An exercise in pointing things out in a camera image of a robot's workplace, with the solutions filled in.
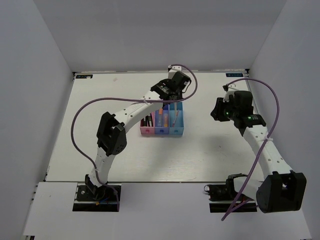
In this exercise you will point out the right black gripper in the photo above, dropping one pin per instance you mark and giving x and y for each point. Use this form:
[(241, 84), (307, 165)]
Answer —
[(216, 113)]

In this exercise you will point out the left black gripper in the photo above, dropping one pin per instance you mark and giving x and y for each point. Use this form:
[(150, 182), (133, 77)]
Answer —
[(180, 96)]

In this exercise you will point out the grey orange highlighter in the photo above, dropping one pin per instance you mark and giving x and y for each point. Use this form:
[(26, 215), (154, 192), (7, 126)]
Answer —
[(159, 118)]

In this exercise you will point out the red white pen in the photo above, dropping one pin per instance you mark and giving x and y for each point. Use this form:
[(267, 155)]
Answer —
[(175, 118)]

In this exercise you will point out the black green highlighter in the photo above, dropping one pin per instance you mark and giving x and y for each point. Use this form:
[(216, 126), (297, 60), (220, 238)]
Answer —
[(145, 121)]

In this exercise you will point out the yellow orange highlighter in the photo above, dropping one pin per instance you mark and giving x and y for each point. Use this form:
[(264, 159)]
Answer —
[(166, 120)]

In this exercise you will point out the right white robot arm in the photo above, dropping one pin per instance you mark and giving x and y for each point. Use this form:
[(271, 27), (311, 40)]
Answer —
[(282, 189)]

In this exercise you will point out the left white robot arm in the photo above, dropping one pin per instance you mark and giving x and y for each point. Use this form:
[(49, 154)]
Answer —
[(112, 129)]

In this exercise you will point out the light blue container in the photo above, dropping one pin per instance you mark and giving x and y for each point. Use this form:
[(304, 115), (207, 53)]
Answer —
[(178, 129)]

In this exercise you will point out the right blue corner label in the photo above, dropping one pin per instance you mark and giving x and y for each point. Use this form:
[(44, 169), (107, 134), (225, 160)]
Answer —
[(234, 75)]

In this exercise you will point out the blue corner label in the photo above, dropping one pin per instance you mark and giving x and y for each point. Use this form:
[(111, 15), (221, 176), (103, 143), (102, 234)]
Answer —
[(84, 76), (234, 75)]

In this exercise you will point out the black purple highlighter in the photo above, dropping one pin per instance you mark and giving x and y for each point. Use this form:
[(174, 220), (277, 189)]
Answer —
[(150, 120)]

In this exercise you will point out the dark blue container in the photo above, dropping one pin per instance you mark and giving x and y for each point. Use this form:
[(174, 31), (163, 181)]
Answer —
[(162, 130)]

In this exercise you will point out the pink container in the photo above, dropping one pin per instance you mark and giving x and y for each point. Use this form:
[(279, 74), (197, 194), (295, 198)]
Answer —
[(145, 131)]

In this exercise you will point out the left blue corner label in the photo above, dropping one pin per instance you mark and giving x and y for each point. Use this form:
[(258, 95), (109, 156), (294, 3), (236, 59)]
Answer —
[(84, 76)]

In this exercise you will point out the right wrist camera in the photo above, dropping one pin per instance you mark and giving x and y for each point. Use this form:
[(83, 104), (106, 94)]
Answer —
[(230, 89)]

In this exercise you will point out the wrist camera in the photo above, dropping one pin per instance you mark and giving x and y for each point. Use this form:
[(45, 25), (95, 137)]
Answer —
[(172, 69), (230, 89)]

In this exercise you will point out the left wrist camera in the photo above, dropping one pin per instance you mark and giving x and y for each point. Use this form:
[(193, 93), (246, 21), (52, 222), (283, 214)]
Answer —
[(172, 69)]

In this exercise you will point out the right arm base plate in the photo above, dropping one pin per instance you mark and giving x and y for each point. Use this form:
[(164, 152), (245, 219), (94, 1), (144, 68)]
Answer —
[(219, 200)]

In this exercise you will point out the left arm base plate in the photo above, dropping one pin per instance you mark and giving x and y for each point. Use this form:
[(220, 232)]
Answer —
[(105, 201)]

